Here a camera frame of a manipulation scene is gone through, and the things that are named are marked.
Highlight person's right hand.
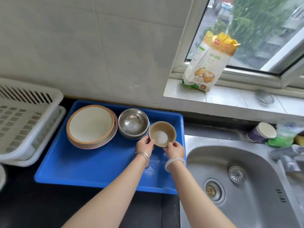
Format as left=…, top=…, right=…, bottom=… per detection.
left=163, top=141, right=186, bottom=161

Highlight person's left hand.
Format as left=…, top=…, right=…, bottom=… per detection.
left=135, top=135, right=155, bottom=156

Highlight tan bowl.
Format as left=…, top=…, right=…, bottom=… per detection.
left=149, top=121, right=177, bottom=148

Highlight pink rimmed elephant print bowl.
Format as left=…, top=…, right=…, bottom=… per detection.
left=67, top=109, right=119, bottom=150

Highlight cream bowl with orange rim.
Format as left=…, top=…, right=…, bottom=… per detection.
left=66, top=104, right=116, bottom=144

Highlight blue plastic tray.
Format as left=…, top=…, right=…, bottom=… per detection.
left=34, top=99, right=187, bottom=195

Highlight white plastic dish rack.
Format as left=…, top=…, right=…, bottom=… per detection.
left=0, top=78, right=64, bottom=162

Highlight white ceramic bowl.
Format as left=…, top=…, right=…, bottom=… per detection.
left=0, top=165, right=6, bottom=190

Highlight person's left forearm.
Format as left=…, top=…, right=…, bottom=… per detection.
left=61, top=161, right=149, bottom=228

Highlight person's right forearm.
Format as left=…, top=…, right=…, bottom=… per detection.
left=167, top=163, right=238, bottom=228

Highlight black countertop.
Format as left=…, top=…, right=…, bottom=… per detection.
left=0, top=97, right=304, bottom=228

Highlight white jade bangle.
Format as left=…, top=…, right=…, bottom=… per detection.
left=164, top=157, right=187, bottom=174

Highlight silver wrist bangle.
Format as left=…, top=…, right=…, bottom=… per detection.
left=133, top=152, right=150, bottom=169

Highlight metal sink strainer plug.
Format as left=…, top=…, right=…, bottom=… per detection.
left=228, top=166, right=247, bottom=184

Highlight white tiled window sill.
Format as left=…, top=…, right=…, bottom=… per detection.
left=163, top=78, right=304, bottom=124

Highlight purple paper cup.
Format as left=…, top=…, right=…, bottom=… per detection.
left=246, top=122, right=277, bottom=143

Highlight white and yellow flour bag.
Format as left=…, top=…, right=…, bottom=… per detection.
left=181, top=31, right=241, bottom=92

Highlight stainless steel double sink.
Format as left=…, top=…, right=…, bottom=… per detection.
left=179, top=135, right=304, bottom=228

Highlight green detergent pouch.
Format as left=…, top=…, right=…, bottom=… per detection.
left=266, top=121, right=304, bottom=148

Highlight chrome faucet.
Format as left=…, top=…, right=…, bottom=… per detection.
left=269, top=144, right=304, bottom=174

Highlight steel wire scrubber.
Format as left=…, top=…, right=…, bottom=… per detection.
left=254, top=90, right=275, bottom=106

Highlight white window frame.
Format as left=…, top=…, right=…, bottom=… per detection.
left=170, top=0, right=304, bottom=89

